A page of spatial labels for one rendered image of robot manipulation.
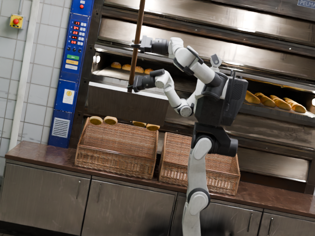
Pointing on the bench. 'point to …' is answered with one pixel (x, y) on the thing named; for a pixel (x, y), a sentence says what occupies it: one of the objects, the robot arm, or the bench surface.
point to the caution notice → (68, 96)
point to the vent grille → (60, 127)
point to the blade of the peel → (127, 104)
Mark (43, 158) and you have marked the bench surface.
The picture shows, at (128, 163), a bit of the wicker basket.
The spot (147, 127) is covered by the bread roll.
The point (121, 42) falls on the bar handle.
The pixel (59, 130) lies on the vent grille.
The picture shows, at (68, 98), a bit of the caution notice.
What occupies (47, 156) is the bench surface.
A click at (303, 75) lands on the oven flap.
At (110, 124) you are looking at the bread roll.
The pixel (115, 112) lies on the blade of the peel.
